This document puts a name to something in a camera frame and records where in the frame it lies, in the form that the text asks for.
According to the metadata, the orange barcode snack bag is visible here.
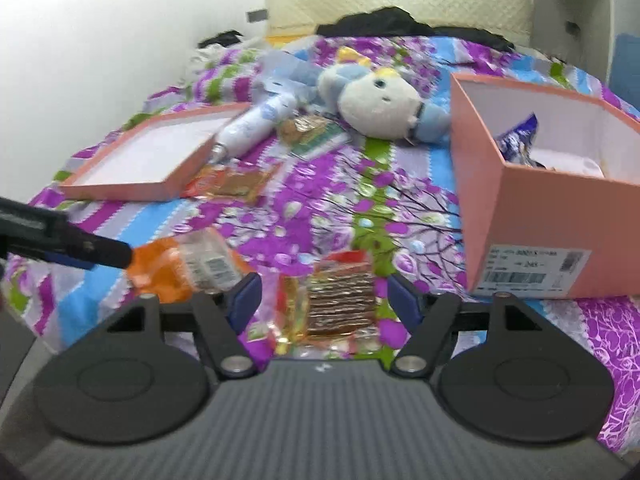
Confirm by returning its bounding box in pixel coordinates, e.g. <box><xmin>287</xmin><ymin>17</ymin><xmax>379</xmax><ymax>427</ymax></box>
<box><xmin>126</xmin><ymin>228</ymin><xmax>253</xmax><ymax>304</ymax></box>

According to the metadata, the clear brown cracker packet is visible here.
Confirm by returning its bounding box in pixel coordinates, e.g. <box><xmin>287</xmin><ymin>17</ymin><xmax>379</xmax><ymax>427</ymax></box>
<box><xmin>272</xmin><ymin>250</ymin><xmax>381</xmax><ymax>359</ymax></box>

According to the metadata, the orange snack packet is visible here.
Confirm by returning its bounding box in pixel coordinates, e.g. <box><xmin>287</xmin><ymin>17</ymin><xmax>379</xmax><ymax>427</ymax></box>
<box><xmin>180</xmin><ymin>162</ymin><xmax>283</xmax><ymax>204</ymax></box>

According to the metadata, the blue noodle snack bag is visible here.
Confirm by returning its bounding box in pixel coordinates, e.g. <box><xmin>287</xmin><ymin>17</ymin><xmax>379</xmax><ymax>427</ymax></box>
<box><xmin>495</xmin><ymin>114</ymin><xmax>538</xmax><ymax>167</ymax></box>

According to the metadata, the green brown snack packet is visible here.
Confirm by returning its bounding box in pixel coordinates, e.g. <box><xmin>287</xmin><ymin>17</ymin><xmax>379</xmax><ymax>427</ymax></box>
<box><xmin>277</xmin><ymin>115</ymin><xmax>352</xmax><ymax>160</ymax></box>

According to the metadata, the pink box lid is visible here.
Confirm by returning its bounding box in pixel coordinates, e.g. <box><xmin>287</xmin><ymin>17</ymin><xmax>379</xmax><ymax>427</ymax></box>
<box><xmin>60</xmin><ymin>103</ymin><xmax>250</xmax><ymax>202</ymax></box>

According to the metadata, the pink cardboard box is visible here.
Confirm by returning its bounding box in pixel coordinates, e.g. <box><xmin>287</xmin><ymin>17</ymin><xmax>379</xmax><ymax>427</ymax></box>
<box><xmin>450</xmin><ymin>74</ymin><xmax>639</xmax><ymax>298</ymax></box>

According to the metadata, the colourful striped floral bedspread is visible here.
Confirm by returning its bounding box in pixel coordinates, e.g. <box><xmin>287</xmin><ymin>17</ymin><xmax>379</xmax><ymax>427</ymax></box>
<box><xmin>1</xmin><ymin>37</ymin><xmax>639</xmax><ymax>453</ymax></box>

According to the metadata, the white spray bottle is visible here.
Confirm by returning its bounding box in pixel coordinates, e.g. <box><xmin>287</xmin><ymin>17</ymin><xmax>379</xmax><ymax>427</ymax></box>
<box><xmin>210</xmin><ymin>93</ymin><xmax>297</xmax><ymax>164</ymax></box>

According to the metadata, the white blue plush toy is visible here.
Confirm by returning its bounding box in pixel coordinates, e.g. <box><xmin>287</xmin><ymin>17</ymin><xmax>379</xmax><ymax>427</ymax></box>
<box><xmin>317</xmin><ymin>47</ymin><xmax>451</xmax><ymax>144</ymax></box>

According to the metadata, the clothes heap on nightstand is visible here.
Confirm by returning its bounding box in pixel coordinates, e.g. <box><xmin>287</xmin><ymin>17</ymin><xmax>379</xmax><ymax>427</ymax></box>
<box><xmin>189</xmin><ymin>29</ymin><xmax>262</xmax><ymax>68</ymax></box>

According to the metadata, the black clothes pile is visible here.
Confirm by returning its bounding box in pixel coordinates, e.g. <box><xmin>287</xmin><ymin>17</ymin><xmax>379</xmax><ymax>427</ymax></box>
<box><xmin>316</xmin><ymin>6</ymin><xmax>515</xmax><ymax>52</ymax></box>

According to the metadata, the cream quilted headboard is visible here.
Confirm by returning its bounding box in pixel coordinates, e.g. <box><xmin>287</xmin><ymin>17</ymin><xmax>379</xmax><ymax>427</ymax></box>
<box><xmin>265</xmin><ymin>0</ymin><xmax>533</xmax><ymax>46</ymax></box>

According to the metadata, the grey wall cabinet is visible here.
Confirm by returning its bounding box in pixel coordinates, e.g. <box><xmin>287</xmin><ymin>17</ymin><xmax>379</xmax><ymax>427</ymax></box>
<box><xmin>530</xmin><ymin>0</ymin><xmax>639</xmax><ymax>82</ymax></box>

